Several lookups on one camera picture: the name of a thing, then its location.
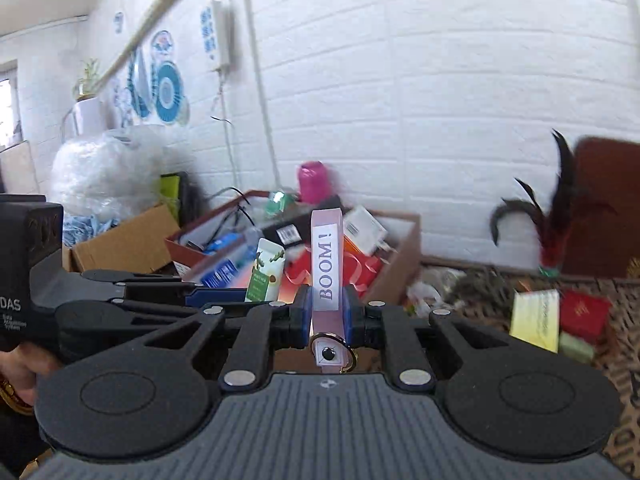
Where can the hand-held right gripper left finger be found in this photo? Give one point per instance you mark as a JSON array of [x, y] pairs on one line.
[[300, 317]]

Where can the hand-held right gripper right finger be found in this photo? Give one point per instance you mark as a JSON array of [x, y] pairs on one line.
[[353, 320]]

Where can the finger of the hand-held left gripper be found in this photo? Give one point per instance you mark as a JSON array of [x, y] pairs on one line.
[[210, 297], [150, 317]]

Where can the pink BOOM box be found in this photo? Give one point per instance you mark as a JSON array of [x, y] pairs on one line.
[[326, 270]]

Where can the brown cardboard box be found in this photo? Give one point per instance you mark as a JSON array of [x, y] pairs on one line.
[[400, 260]]

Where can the white medicine box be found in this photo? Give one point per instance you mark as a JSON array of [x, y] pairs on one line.
[[364, 227]]

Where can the black box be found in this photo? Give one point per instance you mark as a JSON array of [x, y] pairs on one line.
[[300, 224]]

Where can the person's left hand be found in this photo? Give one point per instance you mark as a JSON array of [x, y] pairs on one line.
[[27, 367]]

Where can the blue and white packet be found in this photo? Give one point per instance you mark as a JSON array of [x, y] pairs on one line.
[[220, 271]]

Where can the red patterned gift box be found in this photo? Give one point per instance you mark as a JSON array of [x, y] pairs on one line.
[[367, 272]]

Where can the green tea box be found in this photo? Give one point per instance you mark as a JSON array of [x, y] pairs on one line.
[[265, 272]]

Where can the blue patterned cloth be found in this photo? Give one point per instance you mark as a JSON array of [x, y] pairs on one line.
[[87, 227]]

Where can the open empty cardboard box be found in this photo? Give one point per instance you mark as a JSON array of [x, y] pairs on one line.
[[125, 245]]

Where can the white cloth bundle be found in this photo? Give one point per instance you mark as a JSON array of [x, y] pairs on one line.
[[430, 287]]

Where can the green paper bag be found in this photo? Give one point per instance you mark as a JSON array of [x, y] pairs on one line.
[[171, 192]]

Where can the green and white packet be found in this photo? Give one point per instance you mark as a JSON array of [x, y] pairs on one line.
[[279, 204]]

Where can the clear bubble wrap bag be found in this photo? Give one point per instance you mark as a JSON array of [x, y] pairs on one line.
[[100, 170]]

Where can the pink plastic bottle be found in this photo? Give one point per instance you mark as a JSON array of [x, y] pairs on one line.
[[314, 182]]

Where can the white vase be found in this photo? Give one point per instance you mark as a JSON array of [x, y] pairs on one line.
[[91, 116]]

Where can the window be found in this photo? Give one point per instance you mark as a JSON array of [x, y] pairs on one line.
[[9, 105]]

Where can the yellow-green box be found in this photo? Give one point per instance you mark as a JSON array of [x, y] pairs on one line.
[[535, 320]]

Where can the green potted plant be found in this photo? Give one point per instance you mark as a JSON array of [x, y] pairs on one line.
[[87, 77]]

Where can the black and red feather toy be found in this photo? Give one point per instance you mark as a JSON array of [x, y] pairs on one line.
[[552, 230]]

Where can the small green box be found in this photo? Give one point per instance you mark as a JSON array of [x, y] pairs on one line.
[[576, 348]]

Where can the small red box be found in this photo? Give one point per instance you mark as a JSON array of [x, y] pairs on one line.
[[584, 315]]

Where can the white pipe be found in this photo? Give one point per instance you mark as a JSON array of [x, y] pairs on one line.
[[257, 70]]

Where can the white power strip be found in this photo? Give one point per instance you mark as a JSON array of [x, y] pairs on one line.
[[220, 35]]

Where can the printed blanket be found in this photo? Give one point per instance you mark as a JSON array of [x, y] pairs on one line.
[[620, 355]]

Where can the beige pipe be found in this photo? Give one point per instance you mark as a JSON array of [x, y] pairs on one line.
[[155, 12]]

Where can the large blue round wall decoration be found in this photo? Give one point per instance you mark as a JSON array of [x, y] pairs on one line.
[[169, 91]]

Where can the blue fan wall decoration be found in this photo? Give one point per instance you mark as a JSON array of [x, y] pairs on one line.
[[137, 85]]

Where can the small blue round wall decoration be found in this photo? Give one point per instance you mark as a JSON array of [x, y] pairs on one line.
[[161, 42]]

